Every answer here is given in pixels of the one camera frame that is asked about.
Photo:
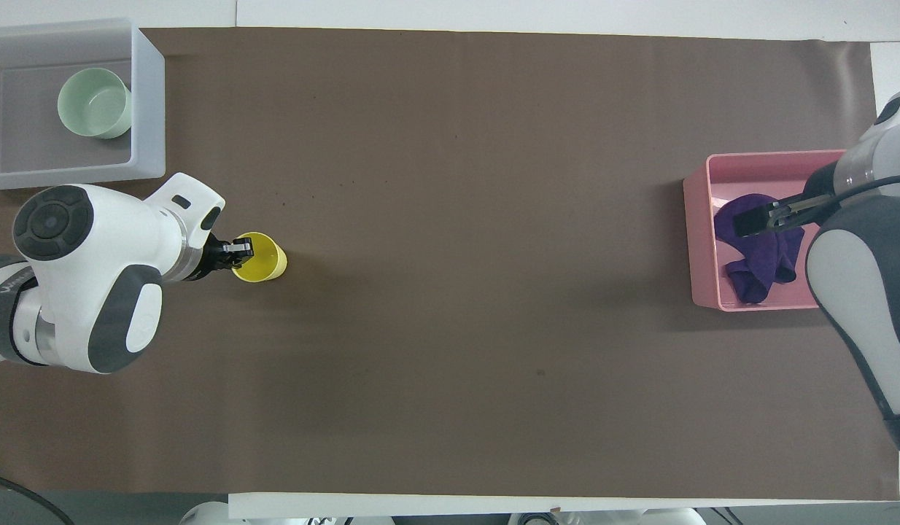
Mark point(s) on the purple cloth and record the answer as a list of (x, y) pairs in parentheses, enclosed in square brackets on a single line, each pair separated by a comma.
[(763, 262)]

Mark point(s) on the pink plastic box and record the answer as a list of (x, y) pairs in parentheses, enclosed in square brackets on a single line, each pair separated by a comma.
[(701, 240)]

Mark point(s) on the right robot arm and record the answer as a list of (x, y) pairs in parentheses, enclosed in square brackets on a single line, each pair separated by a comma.
[(869, 292)]

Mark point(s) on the translucent white plastic box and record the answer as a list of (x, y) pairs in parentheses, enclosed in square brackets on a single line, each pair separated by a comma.
[(148, 109)]

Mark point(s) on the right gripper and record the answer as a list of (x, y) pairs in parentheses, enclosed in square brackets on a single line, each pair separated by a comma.
[(822, 182)]

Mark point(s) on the pale green cup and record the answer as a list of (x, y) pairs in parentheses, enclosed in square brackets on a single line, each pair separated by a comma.
[(92, 102)]

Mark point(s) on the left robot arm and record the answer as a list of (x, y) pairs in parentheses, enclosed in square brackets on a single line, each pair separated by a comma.
[(92, 240)]

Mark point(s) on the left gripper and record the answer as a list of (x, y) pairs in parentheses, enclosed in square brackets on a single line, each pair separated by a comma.
[(213, 257)]

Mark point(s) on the yellow cup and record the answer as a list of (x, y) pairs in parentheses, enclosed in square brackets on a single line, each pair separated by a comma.
[(268, 266)]

